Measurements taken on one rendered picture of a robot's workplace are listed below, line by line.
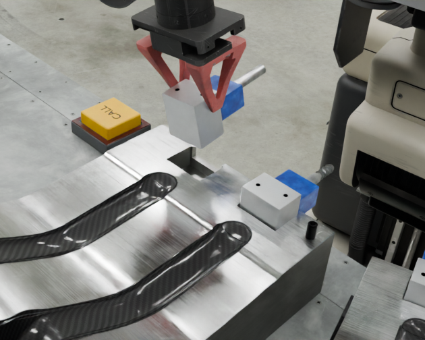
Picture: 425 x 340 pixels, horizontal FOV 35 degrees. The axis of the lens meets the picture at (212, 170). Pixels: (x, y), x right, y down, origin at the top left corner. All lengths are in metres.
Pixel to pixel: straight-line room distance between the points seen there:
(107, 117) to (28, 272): 0.37
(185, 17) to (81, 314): 0.28
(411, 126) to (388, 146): 0.05
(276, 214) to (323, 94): 2.06
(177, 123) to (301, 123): 1.81
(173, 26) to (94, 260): 0.23
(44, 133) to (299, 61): 2.07
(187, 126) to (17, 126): 0.35
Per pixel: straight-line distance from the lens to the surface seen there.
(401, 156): 1.04
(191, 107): 0.68
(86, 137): 0.93
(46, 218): 0.69
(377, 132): 1.04
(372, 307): 0.68
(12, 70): 1.12
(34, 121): 0.99
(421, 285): 0.68
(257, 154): 2.31
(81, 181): 0.73
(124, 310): 0.60
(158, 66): 0.70
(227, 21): 0.65
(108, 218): 0.69
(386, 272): 0.71
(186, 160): 0.79
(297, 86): 2.74
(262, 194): 0.67
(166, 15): 0.64
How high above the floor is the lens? 1.34
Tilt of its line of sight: 37 degrees down
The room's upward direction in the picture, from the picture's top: 5 degrees clockwise
